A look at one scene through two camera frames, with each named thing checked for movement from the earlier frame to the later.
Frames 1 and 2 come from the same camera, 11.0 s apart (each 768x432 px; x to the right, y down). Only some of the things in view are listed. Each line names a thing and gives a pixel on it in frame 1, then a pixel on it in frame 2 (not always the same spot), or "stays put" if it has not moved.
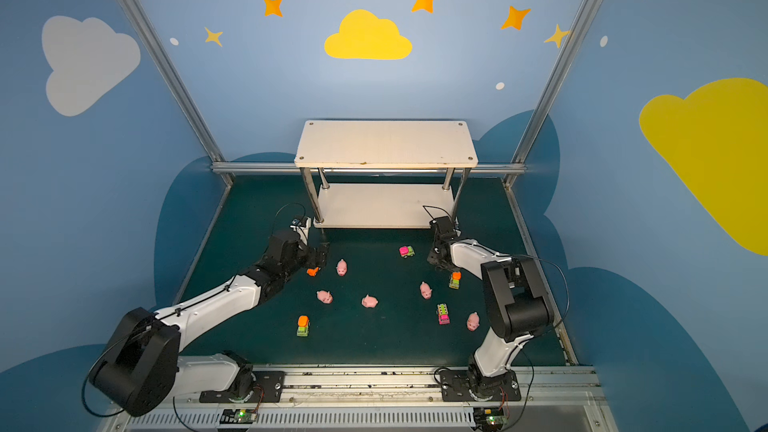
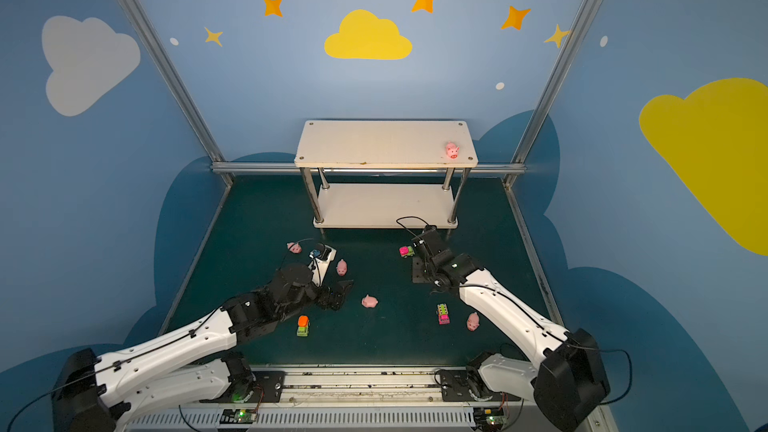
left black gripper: [318, 255] → [327, 295]
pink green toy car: [405, 251] stays put
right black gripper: [438, 250] → [425, 246]
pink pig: [369, 301] stays put
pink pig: [341, 267] stays put
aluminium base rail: [394, 400] stays put
